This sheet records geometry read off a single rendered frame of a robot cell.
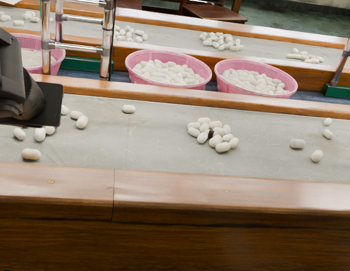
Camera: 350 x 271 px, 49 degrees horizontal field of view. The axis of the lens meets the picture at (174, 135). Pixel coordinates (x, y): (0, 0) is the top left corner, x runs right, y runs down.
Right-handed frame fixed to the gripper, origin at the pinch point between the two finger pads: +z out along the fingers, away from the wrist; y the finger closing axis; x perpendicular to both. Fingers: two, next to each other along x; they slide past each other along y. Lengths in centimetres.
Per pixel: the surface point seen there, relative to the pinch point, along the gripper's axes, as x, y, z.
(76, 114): -3.7, -4.5, 21.2
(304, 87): -28, -81, 61
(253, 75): -28, -59, 55
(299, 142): -1, -57, 18
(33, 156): 7.1, 1.4, 8.5
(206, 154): 3.3, -33.7, 15.0
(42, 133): 2.0, 1.1, 13.6
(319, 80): -31, -86, 59
